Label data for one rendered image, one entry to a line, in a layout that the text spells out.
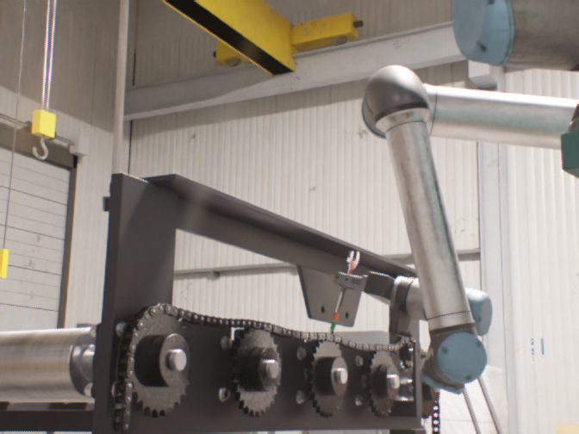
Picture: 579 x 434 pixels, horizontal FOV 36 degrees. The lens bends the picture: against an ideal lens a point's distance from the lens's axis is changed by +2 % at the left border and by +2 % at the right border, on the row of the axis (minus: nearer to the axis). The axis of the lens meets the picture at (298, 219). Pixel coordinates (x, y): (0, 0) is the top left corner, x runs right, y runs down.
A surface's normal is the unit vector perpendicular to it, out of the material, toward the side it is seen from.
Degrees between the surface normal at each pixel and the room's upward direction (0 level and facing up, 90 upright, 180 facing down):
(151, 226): 90
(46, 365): 98
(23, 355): 76
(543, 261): 90
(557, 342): 90
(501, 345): 90
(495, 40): 148
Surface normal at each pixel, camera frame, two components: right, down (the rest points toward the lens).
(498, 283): -0.48, -0.19
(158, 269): 0.88, -0.09
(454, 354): 0.03, -0.13
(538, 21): 0.16, 0.33
